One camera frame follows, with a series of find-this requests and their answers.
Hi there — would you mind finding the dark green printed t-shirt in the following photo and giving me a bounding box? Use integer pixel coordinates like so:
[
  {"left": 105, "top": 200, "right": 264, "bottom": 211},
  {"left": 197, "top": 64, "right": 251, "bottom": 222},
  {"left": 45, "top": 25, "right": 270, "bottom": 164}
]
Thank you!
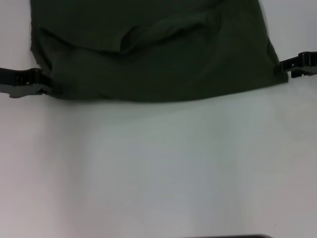
[{"left": 29, "top": 0, "right": 289, "bottom": 103}]

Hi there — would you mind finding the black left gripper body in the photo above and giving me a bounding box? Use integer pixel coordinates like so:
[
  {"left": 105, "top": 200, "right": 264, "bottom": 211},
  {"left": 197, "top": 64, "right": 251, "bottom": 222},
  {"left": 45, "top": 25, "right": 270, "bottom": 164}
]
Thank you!
[{"left": 0, "top": 67, "right": 44, "bottom": 99}]

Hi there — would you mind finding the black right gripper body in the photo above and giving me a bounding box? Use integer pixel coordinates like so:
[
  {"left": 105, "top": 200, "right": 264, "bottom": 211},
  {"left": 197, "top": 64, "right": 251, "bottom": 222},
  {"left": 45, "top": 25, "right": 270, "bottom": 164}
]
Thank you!
[{"left": 298, "top": 51, "right": 317, "bottom": 76}]

